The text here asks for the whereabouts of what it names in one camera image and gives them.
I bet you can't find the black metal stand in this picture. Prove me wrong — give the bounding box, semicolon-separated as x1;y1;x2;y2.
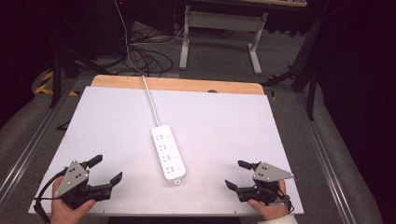
49;43;118;109
261;17;323;121

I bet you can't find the metal floor rail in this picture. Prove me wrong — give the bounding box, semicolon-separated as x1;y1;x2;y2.
0;77;78;202
294;92;347;224

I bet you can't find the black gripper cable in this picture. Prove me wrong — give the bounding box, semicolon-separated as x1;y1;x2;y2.
274;193;295;215
33;169;68;224

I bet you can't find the black floor cables bundle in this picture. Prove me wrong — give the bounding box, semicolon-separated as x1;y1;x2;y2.
122;29;175;77

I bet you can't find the person's left hand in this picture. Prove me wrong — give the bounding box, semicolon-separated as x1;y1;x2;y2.
50;176;96;224

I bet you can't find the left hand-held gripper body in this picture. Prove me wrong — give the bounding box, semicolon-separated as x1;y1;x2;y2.
54;160;112;210

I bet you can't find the dark cabinet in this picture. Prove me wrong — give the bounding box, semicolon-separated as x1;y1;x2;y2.
73;0;134;62

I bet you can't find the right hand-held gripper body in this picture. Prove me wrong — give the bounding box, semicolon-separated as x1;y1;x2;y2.
235;161;295;206

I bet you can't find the white power strip cable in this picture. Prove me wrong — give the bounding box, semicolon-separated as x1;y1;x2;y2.
113;0;162;129

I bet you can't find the white metal desk frame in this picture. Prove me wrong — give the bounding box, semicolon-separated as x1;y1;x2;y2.
178;4;269;76

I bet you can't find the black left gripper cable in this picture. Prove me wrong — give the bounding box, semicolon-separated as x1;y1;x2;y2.
33;169;68;224

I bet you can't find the person's right hand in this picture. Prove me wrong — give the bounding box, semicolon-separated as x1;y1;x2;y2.
247;179;290;221

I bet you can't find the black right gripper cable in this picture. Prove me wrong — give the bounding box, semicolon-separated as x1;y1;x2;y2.
274;193;295;215

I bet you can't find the white board sheet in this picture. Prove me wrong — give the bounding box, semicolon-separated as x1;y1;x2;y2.
28;86;304;217

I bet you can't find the white power strip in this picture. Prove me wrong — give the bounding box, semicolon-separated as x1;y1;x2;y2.
150;124;188;187

